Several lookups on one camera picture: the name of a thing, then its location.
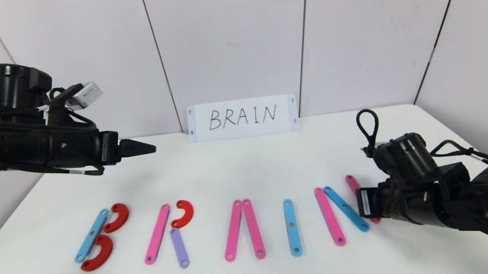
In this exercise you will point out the white BRAIN sign card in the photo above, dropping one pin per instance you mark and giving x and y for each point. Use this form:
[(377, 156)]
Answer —
[(198, 124)]

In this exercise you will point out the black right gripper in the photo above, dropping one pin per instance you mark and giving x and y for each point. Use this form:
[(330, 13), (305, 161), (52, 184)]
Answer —
[(366, 203)]

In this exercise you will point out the small red curved piece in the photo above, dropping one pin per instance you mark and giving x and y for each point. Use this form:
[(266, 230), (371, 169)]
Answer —
[(185, 210)]

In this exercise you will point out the black left camera bracket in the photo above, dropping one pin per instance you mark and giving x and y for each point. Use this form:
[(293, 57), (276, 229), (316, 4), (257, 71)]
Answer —
[(57, 115)]

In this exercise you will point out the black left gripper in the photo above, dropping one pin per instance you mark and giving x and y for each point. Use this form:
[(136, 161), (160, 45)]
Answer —
[(109, 147)]

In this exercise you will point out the short purple bar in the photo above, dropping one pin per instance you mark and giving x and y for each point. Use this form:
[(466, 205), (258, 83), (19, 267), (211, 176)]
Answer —
[(179, 247)]

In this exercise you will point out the pink bar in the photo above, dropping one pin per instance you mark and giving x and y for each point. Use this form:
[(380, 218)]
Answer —
[(253, 229), (330, 217), (352, 184), (233, 230), (158, 234)]

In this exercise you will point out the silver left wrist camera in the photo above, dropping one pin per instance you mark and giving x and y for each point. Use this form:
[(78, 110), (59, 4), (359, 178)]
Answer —
[(86, 96)]

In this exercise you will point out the blue bar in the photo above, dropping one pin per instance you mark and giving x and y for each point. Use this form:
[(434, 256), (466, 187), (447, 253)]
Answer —
[(91, 235), (292, 233), (346, 209)]

